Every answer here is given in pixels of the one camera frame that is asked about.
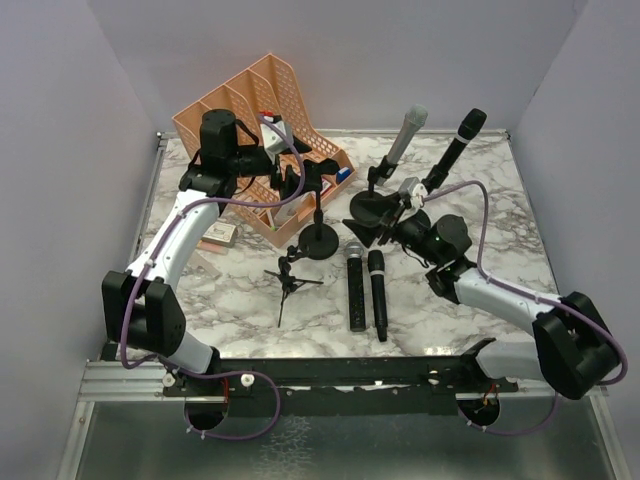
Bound black microphone silver grille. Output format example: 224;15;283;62
345;242;366;333

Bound black microphone stand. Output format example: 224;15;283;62
351;155;397;200
298;158;340;260
421;162;450;194

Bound black microphone white band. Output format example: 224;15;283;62
367;249;388;342

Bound black microphone grey band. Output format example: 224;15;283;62
434;108;487;176

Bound small black tripod stand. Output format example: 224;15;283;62
265;245;323;327

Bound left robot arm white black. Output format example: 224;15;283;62
101;109;300;378

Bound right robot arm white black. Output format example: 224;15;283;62
343;198;624;400

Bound peach plastic file organizer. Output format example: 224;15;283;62
173;54;356;247

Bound red white small box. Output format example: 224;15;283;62
320;178;334;196

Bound green capped marker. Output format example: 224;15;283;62
266;209;277;231

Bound blue white eraser box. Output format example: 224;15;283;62
335;167;351;184

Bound white remote red button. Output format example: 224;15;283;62
202;221;238;248

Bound yellow capped pen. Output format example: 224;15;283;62
197;241;229;255

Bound black mounting base bar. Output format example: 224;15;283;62
164;349;521;419

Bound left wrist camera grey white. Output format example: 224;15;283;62
259;114;293;163

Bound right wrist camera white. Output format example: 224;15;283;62
397;177;428;210

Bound aluminium frame rail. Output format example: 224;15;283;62
57;132;170;479

